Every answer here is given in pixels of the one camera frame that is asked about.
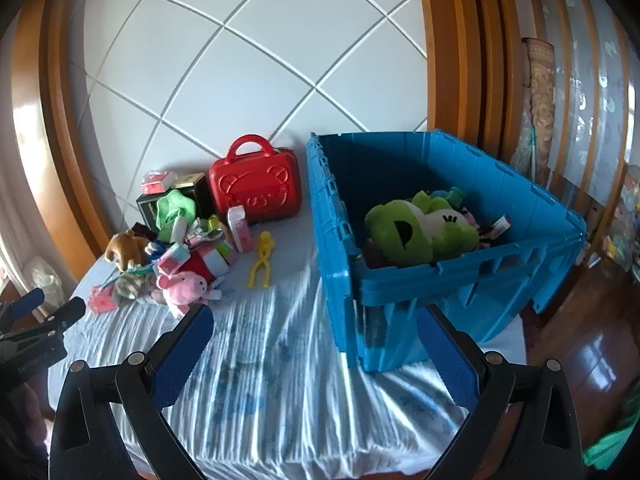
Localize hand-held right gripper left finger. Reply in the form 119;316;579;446
49;304;216;480

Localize green cloth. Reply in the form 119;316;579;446
155;189;197;233

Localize red toy suitcase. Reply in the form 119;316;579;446
209;134;302;225

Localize wooden wall frame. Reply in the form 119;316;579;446
10;0;128;281
415;0;528;176

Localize brown plush dog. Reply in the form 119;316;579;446
105;230;151;272

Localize pink pig plush red dress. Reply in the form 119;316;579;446
156;249;231;318

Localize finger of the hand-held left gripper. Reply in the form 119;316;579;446
0;287;46;328
10;297;87;346

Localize blue striped bedsheet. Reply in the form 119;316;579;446
47;210;526;476

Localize pink carton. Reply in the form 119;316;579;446
227;206;255;253

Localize pink black packet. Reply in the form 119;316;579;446
480;214;513;248

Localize rolled patterned carpet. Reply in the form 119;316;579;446
510;37;557;181

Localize green bag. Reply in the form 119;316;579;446
582;410;640;471

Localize light green box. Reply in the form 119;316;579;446
207;215;238;262

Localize blue plastic storage bin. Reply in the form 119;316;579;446
306;129;588;373

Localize green frog plush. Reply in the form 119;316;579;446
364;191;481;267

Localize yellow toy figure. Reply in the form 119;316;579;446
246;231;277;289

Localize colourful toy packages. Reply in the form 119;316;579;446
600;165;640;283

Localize patterned sheer curtain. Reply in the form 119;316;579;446
525;0;640;206

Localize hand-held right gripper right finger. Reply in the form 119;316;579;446
416;305;585;480

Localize red box on floor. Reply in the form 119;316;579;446
141;171;178;195

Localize black box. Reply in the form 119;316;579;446
136;174;216;231

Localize clear plastic bag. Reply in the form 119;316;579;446
32;256;64;302

